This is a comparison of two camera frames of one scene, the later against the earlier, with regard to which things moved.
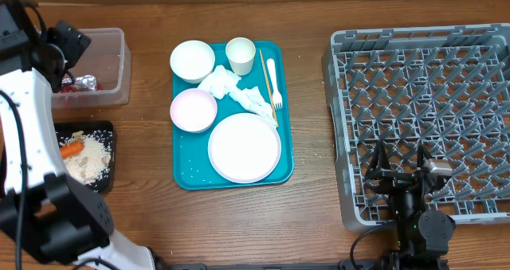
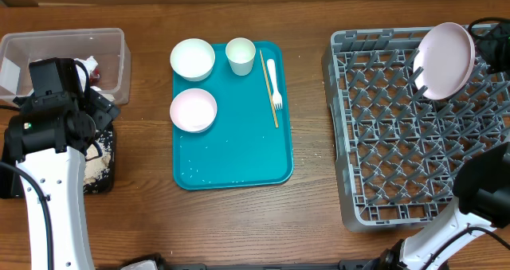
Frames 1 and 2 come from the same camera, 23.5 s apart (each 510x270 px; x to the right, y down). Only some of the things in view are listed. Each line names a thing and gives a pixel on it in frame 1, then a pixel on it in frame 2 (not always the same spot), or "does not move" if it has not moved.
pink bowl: x=194 y=111 does not move
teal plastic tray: x=249 y=144 does not move
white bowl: x=192 y=61 does not move
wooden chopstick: x=270 y=91 does not move
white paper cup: x=241 y=52 does not move
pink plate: x=245 y=148 -> x=446 y=52
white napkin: x=221 y=83 -> x=91 y=64
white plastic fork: x=277 y=99 does not move
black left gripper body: x=59 y=59 -> x=102 y=111
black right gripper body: x=405 y=202 -> x=496 y=50
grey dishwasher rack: x=445 y=88 does not move
